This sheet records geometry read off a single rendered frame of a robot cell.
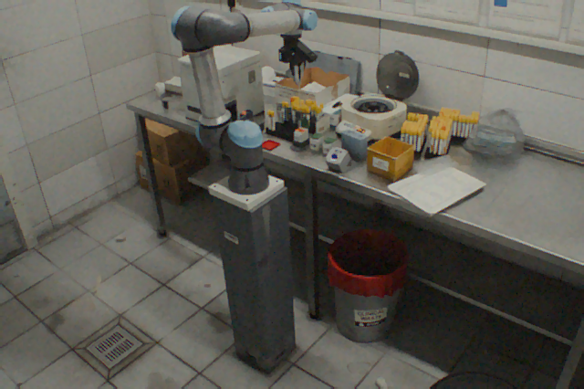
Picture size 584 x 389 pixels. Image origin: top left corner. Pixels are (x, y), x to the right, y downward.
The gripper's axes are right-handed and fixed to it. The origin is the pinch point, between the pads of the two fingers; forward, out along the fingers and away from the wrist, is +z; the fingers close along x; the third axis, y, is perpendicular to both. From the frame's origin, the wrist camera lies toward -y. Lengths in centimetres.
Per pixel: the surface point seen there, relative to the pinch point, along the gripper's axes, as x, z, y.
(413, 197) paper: 17, 25, -63
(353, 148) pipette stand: 2.9, 21.3, -28.6
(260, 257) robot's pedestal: 52, 48, -20
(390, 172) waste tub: 9, 22, -49
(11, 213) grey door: 76, 85, 159
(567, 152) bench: -48, 24, -101
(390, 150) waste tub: -4.1, 21.3, -41.3
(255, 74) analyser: -9.2, 5.7, 32.8
